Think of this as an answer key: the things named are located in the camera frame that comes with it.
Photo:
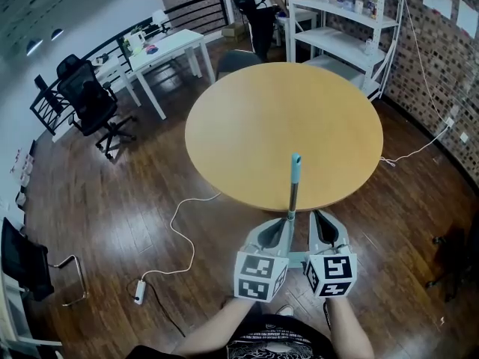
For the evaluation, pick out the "person's white shoe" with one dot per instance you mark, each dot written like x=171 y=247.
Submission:
x=285 y=310

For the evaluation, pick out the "small white desk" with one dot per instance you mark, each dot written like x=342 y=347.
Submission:
x=112 y=71

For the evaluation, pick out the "black swivel chair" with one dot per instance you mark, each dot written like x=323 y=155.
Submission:
x=456 y=253

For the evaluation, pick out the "cardboard box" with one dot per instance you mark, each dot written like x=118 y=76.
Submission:
x=232 y=32

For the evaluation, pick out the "teal mop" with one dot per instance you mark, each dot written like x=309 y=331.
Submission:
x=295 y=170

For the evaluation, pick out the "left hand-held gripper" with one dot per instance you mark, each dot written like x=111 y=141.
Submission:
x=254 y=279

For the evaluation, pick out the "person's left forearm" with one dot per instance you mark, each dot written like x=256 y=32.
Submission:
x=217 y=329

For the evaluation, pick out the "person's black printed shirt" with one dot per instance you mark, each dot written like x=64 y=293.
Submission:
x=269 y=344

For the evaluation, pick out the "white paper sheet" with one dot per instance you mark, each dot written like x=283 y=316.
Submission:
x=467 y=17
x=438 y=0

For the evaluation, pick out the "white power strip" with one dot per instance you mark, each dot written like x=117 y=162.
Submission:
x=140 y=292

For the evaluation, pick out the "white desk lamp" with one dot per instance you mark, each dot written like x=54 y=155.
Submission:
x=159 y=17

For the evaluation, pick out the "black pendant lamp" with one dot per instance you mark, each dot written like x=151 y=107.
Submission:
x=34 y=45
x=57 y=34

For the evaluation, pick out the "white wall outlet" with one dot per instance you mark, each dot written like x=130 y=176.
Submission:
x=464 y=137
x=450 y=122

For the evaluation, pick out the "large white desk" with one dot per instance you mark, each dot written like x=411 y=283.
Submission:
x=168 y=49

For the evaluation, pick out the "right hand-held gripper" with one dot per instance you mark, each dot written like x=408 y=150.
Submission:
x=333 y=275

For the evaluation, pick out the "white square table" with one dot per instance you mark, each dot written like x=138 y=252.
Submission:
x=305 y=15

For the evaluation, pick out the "round wooden table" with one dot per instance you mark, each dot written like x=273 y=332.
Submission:
x=280 y=125

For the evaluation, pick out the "white metal shelf rack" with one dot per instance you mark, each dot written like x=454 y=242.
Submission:
x=337 y=39

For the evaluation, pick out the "white side table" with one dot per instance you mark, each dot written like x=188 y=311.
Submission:
x=15 y=312

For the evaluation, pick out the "black metal railing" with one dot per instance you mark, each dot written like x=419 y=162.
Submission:
x=48 y=103

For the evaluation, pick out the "black chair with copper frame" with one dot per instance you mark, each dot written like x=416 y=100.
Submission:
x=26 y=264

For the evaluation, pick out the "white planter box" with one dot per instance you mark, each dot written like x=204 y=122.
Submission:
x=135 y=40

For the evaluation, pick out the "black mesh office chair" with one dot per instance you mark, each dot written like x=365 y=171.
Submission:
x=91 y=99

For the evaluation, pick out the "clear plastic bottle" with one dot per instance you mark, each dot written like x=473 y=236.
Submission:
x=369 y=46

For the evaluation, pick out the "person's right forearm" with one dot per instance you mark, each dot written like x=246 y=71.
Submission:
x=348 y=331

